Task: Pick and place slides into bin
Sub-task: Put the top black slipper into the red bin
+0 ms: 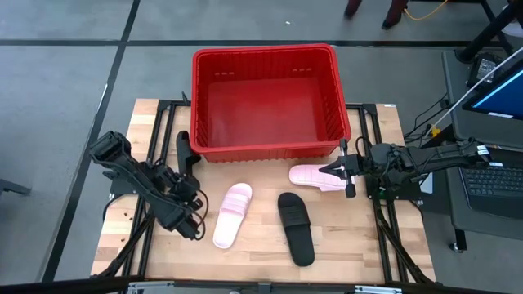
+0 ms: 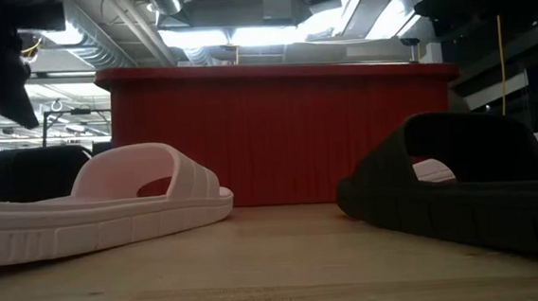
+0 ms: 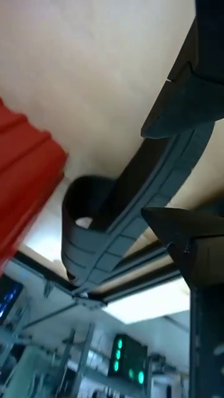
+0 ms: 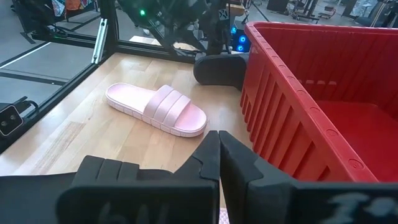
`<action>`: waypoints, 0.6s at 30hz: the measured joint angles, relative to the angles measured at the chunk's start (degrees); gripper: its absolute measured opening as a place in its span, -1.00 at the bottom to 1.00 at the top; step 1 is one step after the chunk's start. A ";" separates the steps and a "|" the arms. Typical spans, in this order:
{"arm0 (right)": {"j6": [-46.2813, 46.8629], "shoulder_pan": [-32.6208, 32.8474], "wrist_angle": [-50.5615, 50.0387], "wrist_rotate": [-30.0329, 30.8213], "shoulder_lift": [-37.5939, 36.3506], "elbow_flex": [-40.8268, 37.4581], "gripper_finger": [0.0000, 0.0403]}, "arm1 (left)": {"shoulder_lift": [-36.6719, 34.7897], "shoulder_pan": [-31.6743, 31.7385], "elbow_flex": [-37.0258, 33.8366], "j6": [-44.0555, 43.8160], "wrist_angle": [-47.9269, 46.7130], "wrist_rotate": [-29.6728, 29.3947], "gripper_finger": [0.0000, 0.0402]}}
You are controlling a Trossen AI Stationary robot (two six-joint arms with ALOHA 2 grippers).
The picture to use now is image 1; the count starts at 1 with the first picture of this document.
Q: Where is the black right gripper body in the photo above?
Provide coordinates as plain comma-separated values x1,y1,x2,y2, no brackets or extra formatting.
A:
339,137,371,200

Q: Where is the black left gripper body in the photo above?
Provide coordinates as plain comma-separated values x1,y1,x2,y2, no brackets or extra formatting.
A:
172,173,203,243

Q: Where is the pink slide sandal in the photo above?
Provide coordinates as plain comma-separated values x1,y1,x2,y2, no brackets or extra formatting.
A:
212,182,254,250
288,163,356,193

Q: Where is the black slide sandal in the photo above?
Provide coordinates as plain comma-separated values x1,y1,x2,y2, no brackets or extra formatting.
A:
276,191,316,268
175,130,202,177

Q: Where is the red plastic bin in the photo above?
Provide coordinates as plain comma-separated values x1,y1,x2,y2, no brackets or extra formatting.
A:
188,42,352,164

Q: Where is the white paper sheet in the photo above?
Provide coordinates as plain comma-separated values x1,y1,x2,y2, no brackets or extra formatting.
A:
419,173,434,195

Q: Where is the black laptop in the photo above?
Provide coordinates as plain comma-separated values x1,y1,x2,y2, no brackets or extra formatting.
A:
459,157,523,220

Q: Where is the person's leg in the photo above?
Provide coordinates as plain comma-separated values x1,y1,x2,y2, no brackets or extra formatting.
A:
344,0,364,20
381,0,409,30

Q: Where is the black power adapter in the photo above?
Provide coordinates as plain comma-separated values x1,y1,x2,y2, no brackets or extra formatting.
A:
467,51,507,87

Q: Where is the blue-lit monitor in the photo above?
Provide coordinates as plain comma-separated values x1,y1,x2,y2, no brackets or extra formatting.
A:
461,60,523,122

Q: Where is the black stand leg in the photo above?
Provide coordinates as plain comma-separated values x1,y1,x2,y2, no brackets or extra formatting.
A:
454,0,523,65

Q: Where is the black aluminium table frame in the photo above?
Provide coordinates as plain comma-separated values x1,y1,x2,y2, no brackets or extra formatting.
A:
90,97,193,283
346,101,436,285

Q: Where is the black power cable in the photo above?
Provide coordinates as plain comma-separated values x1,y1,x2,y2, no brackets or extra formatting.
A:
403,92,451,145

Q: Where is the white cable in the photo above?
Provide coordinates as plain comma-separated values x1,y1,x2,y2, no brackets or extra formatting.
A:
424,45,523,136

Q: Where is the black front frame beam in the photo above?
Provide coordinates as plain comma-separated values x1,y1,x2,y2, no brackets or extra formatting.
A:
0,276,523,294

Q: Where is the yellow floor cable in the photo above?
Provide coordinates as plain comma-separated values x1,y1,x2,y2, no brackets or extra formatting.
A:
403,0,449,21

